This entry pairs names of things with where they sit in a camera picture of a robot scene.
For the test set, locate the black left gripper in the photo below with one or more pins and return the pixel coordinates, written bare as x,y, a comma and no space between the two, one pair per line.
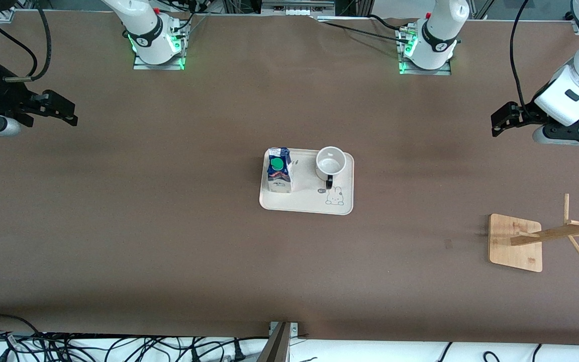
526,115

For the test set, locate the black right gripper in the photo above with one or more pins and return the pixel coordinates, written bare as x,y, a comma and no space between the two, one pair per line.
4,97

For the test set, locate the white smiley face mug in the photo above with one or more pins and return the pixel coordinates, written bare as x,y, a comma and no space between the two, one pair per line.
330,163

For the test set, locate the blue white milk carton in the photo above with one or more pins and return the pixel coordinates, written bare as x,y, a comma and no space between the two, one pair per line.
279,173

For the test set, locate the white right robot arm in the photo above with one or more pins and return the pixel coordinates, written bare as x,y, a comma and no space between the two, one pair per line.
151,35

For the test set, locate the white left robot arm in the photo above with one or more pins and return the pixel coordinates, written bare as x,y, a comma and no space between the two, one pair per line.
576,85

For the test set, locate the beige rabbit print tray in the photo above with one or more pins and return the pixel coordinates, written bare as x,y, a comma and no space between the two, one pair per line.
304,203

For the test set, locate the wooden mug stand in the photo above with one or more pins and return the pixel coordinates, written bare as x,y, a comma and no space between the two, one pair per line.
513,251

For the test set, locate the silver box with ports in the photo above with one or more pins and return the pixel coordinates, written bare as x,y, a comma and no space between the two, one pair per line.
298,6

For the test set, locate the black power plug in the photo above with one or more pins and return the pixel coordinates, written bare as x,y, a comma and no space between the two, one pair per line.
239,352

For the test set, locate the aluminium profile bar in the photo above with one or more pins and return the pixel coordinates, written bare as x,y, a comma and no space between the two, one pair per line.
275,344

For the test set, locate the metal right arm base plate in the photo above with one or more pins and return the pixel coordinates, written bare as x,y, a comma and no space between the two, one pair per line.
141,64

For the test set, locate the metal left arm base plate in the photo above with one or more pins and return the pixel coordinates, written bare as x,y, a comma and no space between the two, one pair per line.
405,70

